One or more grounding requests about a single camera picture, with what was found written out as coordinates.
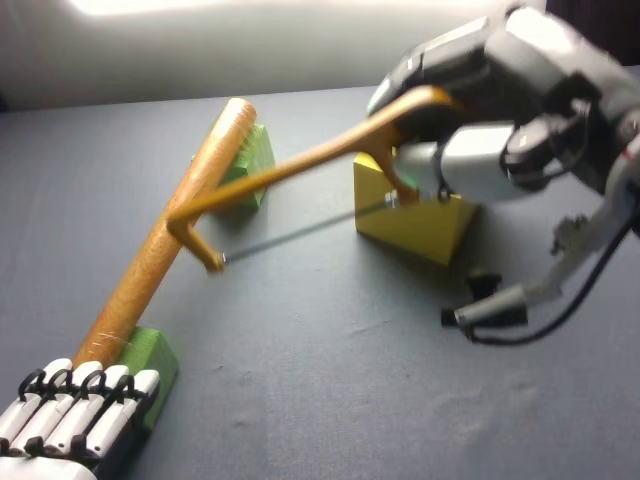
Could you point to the grey table cloth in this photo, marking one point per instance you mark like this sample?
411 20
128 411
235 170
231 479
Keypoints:
320 375

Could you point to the green wooden support block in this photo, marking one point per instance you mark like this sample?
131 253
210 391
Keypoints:
252 160
152 352

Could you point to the round wooden rod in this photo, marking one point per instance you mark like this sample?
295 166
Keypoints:
165 240

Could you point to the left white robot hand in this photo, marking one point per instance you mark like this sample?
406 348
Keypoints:
55 425

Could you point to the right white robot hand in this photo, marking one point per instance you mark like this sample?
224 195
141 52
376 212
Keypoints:
540 50

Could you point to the yellow wooden block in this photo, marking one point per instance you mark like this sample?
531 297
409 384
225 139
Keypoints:
415 230

